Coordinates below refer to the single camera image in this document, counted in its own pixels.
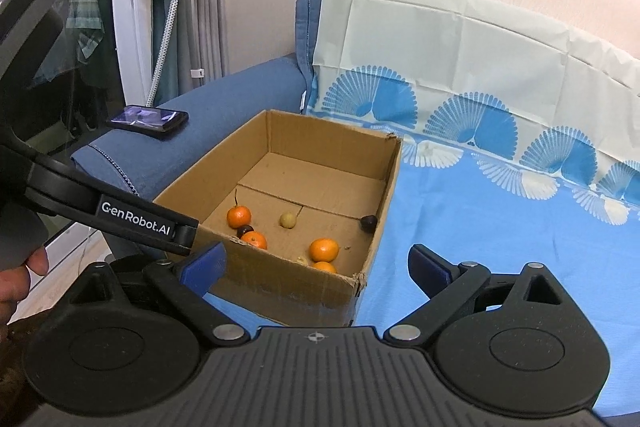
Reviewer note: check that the orange with stem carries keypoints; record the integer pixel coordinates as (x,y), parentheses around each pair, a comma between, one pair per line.
(238,215)

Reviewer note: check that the open cardboard box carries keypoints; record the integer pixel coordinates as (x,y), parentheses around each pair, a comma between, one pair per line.
(329,175)

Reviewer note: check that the large orange in box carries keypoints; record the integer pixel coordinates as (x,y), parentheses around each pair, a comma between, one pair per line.
(323,250)

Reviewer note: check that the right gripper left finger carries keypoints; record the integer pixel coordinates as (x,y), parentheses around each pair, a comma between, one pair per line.
(183,285)

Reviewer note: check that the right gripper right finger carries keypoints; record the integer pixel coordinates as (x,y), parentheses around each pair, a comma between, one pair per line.
(451,291)

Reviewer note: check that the grey curtain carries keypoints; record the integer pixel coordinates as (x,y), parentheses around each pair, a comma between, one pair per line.
(197,51)

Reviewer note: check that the black smartphone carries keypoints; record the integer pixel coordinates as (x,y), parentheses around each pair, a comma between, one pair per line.
(153,121)

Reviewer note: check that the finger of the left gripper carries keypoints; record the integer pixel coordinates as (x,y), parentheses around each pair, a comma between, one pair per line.
(73,194)

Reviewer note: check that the yellow-green fruit in box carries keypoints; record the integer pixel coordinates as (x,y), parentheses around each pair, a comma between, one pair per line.
(287,220)

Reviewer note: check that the person's left hand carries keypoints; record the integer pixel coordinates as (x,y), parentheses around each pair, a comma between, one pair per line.
(15,283)

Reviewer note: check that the dark plum in box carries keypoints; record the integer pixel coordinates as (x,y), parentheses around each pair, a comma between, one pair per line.
(368,224)

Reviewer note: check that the blue white patterned cloth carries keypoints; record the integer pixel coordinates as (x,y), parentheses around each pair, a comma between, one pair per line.
(520,142)

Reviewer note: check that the dark plum on cloth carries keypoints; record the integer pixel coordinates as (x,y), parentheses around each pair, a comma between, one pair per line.
(242,230)

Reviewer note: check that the small far orange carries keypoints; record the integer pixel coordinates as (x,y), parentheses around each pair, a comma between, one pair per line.
(325,266)

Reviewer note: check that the round orange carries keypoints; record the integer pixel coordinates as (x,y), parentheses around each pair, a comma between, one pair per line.
(255,239)

